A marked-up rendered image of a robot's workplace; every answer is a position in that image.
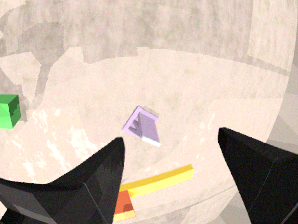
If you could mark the yellow bar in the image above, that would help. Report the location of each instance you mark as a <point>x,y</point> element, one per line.
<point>124,207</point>

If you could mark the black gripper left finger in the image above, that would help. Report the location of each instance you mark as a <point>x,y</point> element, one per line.
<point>85,195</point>

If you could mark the green block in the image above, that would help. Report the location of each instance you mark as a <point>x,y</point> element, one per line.
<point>9,111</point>

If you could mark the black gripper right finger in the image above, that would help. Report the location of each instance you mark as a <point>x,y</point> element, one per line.
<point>266,176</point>

